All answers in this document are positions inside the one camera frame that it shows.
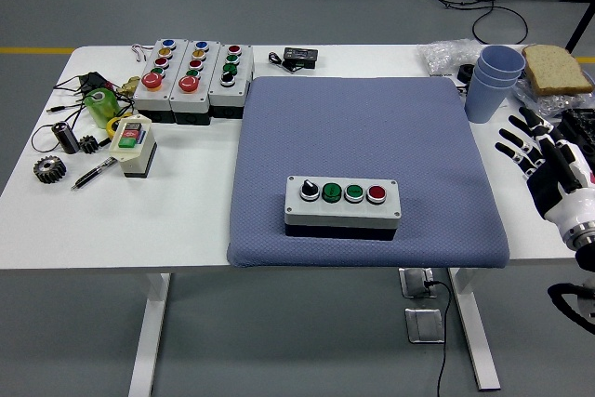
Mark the green plastic cylinder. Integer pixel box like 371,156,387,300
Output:
84,87,121,129

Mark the clear bag of metal parts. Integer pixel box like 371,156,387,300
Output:
513,78,595,120

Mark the grey four-button control box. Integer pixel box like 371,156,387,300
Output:
284,175,402,241

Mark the silver floor socket box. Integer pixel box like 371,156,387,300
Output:
403,307,446,345
398,267,441,299

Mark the black digital meter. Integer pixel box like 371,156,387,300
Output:
283,46,321,71

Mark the blue plastic cup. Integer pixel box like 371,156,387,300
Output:
472,61,524,89
464,73,520,125
478,45,527,78

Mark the black floor power cable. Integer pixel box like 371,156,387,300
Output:
422,279,453,397

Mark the cream switch box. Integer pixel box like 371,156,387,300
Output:
110,113,158,179

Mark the blue-grey padded mat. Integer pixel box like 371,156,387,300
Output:
226,74,511,269

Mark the large dark metal gear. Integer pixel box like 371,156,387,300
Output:
33,155,68,184

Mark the white table leg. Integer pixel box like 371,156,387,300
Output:
446,267,502,391
127,271,172,397

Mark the grey box with black knob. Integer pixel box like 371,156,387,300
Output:
207,43,256,120

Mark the black capacitor cylinder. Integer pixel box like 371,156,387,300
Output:
51,121,81,154

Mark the black pen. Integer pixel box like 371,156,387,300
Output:
71,156,118,192

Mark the black looped floor cable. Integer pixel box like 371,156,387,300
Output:
471,0,541,46

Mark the black mechanical device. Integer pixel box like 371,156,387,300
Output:
557,108,595,152

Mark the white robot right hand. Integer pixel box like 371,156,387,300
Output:
495,106,595,238

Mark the clear bubble wrap bag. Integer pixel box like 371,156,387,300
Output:
417,38,484,77

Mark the black meter cable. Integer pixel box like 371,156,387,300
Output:
268,51,298,75

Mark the black power adapter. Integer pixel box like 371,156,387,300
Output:
76,71,115,96

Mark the yellow tape roll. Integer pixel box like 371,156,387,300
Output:
106,112,134,140

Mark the brass fitting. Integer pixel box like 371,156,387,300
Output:
115,75,141,96

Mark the grey five-button control box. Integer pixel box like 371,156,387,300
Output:
169,39,223,126
133,38,188,123

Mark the slice of bread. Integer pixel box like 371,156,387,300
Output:
521,44,594,97

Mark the thin black table cable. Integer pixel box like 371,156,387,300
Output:
31,72,136,152

